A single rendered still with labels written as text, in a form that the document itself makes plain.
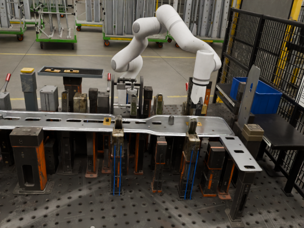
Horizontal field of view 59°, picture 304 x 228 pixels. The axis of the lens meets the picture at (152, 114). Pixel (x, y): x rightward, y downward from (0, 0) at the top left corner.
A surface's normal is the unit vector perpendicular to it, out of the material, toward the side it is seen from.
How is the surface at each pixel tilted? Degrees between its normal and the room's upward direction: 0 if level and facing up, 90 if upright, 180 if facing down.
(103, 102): 90
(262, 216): 0
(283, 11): 90
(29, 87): 90
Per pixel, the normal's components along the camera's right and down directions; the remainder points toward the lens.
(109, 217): 0.08, -0.90
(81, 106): 0.09, 0.43
